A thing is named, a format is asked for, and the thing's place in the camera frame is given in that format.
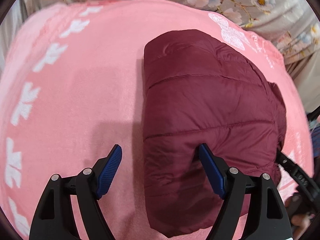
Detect maroon quilted puffer jacket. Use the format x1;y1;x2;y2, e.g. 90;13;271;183
143;30;286;238

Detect person's right hand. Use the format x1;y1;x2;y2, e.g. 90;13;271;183
285;195;311;239

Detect pink fleece blanket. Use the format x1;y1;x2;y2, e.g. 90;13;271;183
1;0;313;239

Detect grey floral bedding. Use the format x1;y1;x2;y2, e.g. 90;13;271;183
24;0;319;112

